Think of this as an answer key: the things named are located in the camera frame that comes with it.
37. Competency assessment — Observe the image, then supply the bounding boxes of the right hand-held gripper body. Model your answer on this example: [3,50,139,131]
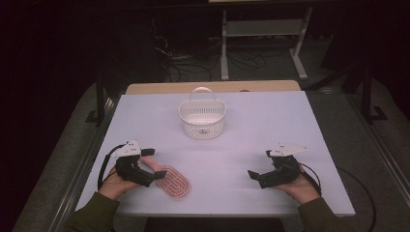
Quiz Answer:
[256,141,310,189]

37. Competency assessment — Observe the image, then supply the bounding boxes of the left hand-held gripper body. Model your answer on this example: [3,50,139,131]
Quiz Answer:
[111,139,157,189]

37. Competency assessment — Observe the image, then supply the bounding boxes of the pink hairbrush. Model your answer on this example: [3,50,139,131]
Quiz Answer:
[139,156,191,199]

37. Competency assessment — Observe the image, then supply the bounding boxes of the white plastic basket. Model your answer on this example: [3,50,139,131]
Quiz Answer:
[178,86,227,141]

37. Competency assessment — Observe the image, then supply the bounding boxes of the person's left hand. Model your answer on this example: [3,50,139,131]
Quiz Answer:
[98,165,142,201]

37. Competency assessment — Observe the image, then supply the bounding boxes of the person's right hand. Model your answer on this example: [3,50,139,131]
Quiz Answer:
[274,164,321,206]

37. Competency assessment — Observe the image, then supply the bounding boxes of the white foam board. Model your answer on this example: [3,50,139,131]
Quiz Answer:
[74,90,357,218]

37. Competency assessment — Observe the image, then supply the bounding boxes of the black metal stand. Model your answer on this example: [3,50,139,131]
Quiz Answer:
[84,69,111,128]
[360,59,390,126]

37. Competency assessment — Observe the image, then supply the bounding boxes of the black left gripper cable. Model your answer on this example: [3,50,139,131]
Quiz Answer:
[97,143,128,191]

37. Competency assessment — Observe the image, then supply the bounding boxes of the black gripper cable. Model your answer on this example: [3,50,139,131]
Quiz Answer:
[97,143,128,191]
[299,161,323,196]

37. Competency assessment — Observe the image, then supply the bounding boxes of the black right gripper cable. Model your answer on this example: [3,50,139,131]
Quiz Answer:
[299,161,323,196]

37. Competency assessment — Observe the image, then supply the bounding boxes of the black looped floor cable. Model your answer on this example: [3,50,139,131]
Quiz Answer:
[336,166,378,232]

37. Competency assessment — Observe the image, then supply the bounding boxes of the black floor cables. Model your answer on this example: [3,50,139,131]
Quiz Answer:
[153,34,269,83]

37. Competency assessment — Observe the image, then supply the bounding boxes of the white metal desk frame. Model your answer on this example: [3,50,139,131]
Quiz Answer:
[220,5,314,81]

